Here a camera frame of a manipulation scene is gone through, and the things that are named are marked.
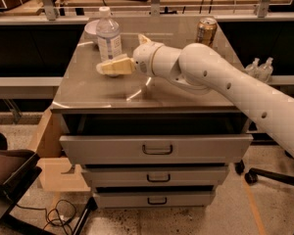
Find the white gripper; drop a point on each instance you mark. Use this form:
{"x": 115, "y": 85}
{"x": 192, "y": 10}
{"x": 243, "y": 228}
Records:
{"x": 145, "y": 59}

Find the clear blue plastic water bottle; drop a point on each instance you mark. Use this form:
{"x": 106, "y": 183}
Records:
{"x": 108, "y": 35}

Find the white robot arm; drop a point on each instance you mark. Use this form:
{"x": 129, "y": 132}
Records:
{"x": 197, "y": 66}

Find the left small clear bottle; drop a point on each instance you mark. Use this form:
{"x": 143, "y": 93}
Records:
{"x": 252, "y": 68}

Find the small clear bottle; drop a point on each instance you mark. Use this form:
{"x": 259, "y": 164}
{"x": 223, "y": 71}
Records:
{"x": 252, "y": 68}
{"x": 265, "y": 70}

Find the right small clear bottle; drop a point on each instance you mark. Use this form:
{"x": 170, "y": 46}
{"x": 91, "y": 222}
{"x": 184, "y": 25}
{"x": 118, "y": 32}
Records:
{"x": 265, "y": 70}

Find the white bowl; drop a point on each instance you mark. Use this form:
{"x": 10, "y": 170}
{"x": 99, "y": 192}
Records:
{"x": 90, "y": 32}

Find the gold aluminium drink can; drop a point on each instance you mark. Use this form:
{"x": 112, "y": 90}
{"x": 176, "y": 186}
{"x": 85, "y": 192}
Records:
{"x": 206, "y": 31}

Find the top grey drawer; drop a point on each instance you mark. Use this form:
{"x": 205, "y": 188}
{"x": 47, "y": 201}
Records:
{"x": 155, "y": 150}

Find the grey drawer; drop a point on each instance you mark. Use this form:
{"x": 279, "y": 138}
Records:
{"x": 153, "y": 199}
{"x": 155, "y": 176}
{"x": 155, "y": 150}

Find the middle grey drawer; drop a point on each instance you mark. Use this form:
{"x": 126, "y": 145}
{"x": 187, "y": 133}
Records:
{"x": 155, "y": 176}

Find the wooden box on floor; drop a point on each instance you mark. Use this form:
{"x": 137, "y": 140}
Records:
{"x": 58, "y": 175}

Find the bottom grey drawer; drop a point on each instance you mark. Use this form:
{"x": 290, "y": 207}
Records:
{"x": 153, "y": 199}

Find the brown chair at left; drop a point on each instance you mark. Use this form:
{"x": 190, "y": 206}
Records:
{"x": 18, "y": 170}

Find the black office chair base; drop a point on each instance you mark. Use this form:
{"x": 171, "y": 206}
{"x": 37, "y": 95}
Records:
{"x": 250, "y": 178}

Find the grey metal shelf frame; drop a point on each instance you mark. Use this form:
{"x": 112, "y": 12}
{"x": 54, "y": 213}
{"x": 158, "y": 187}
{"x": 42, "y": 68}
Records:
{"x": 79, "y": 11}

